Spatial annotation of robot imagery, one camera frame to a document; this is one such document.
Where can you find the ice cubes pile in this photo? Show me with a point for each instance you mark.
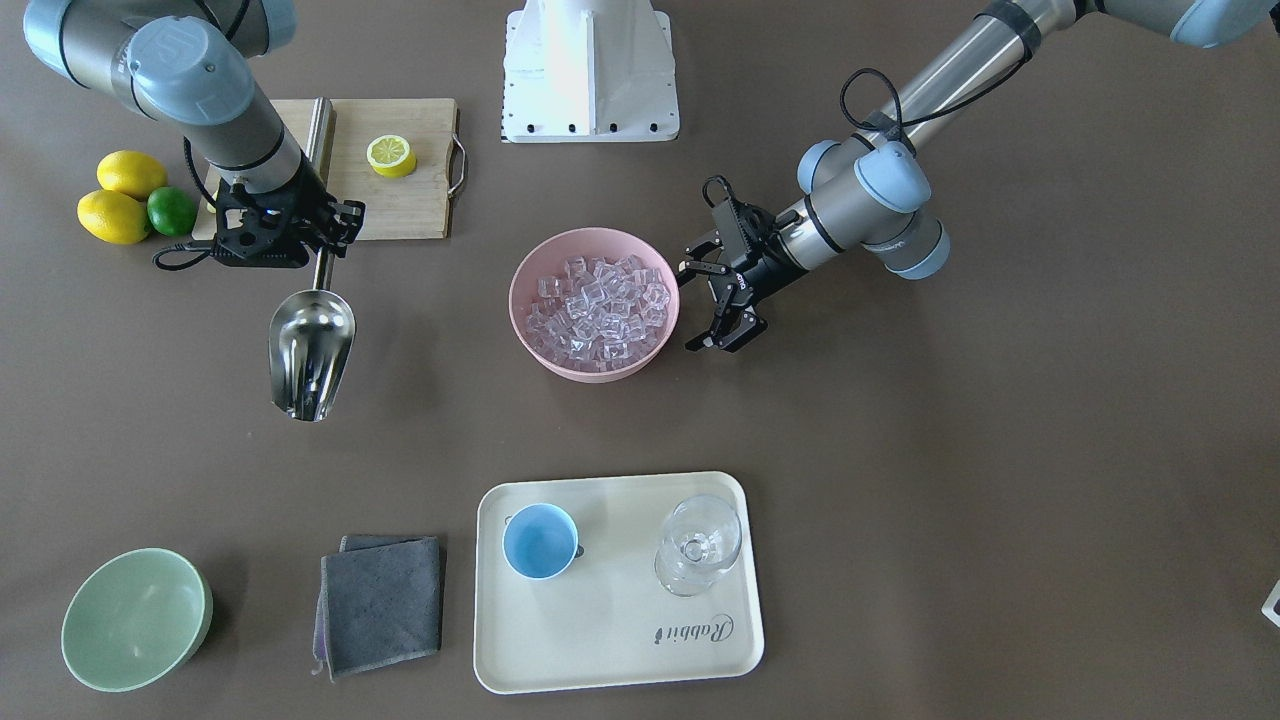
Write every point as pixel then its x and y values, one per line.
pixel 597 315

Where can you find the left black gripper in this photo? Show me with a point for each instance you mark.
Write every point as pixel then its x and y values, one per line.
pixel 764 263

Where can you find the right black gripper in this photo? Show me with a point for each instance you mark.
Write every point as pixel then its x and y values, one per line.
pixel 312 205

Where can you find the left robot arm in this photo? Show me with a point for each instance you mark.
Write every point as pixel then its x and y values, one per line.
pixel 869 191

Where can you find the green bowl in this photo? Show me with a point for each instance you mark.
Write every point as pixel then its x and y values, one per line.
pixel 135 620

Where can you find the green lime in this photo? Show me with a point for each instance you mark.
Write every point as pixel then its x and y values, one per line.
pixel 171 211

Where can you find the steel muddler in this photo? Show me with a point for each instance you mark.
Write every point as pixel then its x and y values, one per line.
pixel 321 128

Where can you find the light blue cup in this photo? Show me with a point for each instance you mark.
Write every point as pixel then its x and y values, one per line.
pixel 541 541

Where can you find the pink bowl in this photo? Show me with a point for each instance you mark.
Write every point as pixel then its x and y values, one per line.
pixel 605 242

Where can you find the bamboo cutting board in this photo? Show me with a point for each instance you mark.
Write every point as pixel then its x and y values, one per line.
pixel 415 207

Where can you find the steel ice scoop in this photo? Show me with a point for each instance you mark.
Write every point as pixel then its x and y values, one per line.
pixel 310 337

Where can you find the cream serving tray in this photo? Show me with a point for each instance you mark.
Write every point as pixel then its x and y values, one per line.
pixel 606 620

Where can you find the yellow lemon half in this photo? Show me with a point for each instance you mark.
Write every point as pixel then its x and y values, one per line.
pixel 391 156

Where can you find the whole yellow lemon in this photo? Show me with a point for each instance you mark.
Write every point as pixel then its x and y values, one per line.
pixel 113 217
pixel 134 173

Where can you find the grey folded cloth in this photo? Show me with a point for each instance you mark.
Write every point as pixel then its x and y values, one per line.
pixel 380 603

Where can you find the clear wine glass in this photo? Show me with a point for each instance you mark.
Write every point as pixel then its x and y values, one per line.
pixel 701 541

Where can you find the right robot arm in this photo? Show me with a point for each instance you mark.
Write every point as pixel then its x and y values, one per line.
pixel 185 64

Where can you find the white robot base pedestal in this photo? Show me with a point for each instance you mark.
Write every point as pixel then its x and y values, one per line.
pixel 589 72

